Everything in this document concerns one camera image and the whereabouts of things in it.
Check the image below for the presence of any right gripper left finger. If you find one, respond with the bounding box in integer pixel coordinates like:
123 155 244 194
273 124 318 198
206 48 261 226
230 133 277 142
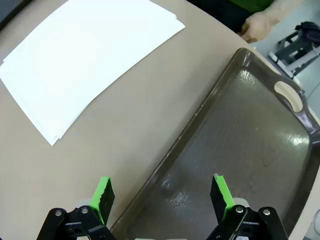
36 176 116 240

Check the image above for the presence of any white A4 paper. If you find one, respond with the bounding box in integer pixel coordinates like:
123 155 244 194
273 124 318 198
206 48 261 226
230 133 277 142
0 0 186 147

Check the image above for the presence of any person in green t-shirt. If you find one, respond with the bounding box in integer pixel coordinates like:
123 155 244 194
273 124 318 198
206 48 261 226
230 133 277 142
186 0 275 35

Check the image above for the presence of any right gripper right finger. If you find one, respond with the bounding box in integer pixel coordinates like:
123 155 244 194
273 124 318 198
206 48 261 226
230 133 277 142
204 173 289 240

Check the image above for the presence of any person's left forearm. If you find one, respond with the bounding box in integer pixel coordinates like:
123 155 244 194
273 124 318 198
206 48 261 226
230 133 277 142
264 0 285 25

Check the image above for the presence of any person's left hand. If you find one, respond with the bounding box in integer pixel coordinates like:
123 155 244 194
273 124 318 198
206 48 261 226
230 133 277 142
241 10 280 43

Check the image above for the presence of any black step stool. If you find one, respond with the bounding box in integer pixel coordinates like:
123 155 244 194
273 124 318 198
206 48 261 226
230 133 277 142
268 24 320 77

